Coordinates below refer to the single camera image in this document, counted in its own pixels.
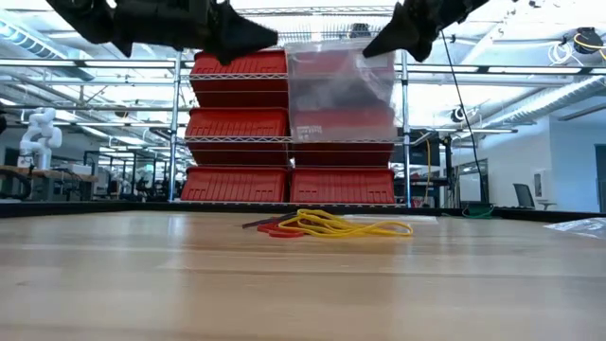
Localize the black monitor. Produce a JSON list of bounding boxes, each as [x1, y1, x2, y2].
[[391, 128, 441, 167]]

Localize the white coiled cable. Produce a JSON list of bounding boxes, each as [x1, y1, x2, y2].
[[547, 41, 577, 66]]

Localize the wooden workbench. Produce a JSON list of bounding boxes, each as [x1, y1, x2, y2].
[[0, 165, 98, 203]]

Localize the black yellow cable reel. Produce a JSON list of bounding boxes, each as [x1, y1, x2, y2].
[[572, 27, 606, 61]]

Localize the black office chair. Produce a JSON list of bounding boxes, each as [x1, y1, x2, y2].
[[513, 183, 558, 211]]

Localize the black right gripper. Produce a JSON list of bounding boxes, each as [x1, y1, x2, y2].
[[363, 0, 449, 63]]

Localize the chrome wire shelf rack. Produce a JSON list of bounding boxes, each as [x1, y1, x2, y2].
[[168, 5, 413, 208]]

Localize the white wall box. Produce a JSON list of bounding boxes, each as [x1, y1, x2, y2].
[[533, 170, 550, 199]]

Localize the black aluminium table frame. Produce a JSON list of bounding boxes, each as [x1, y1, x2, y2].
[[0, 201, 606, 224]]

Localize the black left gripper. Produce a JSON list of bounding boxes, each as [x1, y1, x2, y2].
[[112, 0, 279, 66]]

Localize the long black hanging cable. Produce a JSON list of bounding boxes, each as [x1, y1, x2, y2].
[[439, 28, 490, 205]]

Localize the round black fan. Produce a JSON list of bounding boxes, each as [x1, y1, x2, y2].
[[348, 22, 375, 40]]

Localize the red plastic storage bin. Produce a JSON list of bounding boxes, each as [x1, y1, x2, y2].
[[181, 166, 289, 204], [190, 49, 289, 108], [289, 168, 397, 205], [291, 107, 397, 167], [185, 107, 290, 166], [287, 46, 397, 108]]

